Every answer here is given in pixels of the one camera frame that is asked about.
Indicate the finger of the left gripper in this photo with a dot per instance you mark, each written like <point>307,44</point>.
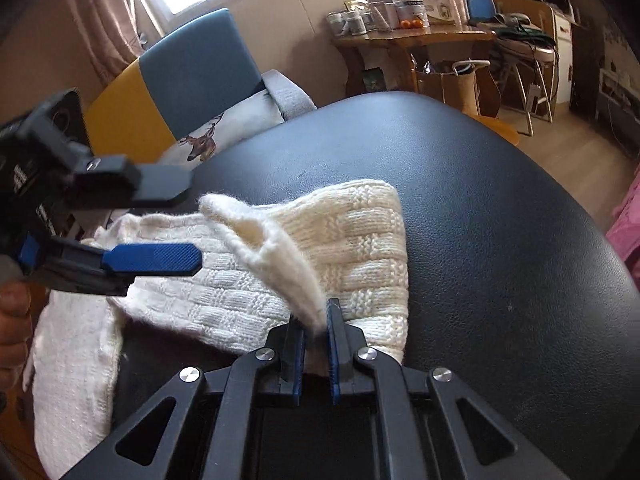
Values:
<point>115,182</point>
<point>69,266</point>

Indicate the deer print pillow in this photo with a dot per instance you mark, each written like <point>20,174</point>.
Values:
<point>240,122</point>

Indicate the cream knitted sweater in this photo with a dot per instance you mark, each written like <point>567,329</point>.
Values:
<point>262,265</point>

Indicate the jars on table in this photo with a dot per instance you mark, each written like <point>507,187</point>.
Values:
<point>360,17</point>

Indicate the grey yellow blue sofa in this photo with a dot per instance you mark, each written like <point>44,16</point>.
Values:
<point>195,73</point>

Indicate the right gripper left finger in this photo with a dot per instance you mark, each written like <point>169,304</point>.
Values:
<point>201,425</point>

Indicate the blue folding chair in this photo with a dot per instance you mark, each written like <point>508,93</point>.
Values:
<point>525,50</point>

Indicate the person's left hand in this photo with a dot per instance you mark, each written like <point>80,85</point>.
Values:
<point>15,332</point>

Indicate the pink curtain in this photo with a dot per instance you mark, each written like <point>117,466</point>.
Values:
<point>109,31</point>

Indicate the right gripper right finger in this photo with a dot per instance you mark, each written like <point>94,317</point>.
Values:
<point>425,425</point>

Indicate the black leather ottoman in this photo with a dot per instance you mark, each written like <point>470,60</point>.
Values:
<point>511,286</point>

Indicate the pink garment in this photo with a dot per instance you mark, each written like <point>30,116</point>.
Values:
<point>624,234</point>

